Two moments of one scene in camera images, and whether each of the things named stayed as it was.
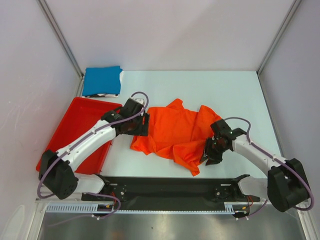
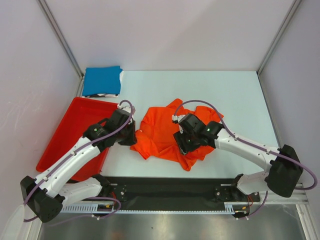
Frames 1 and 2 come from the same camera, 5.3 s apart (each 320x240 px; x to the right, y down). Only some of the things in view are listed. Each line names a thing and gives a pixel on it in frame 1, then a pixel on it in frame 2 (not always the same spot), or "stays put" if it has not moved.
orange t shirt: [178, 134] stays put
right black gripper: [213, 158] → [183, 147]
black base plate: [179, 193] stays put
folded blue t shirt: [102, 80] stays put
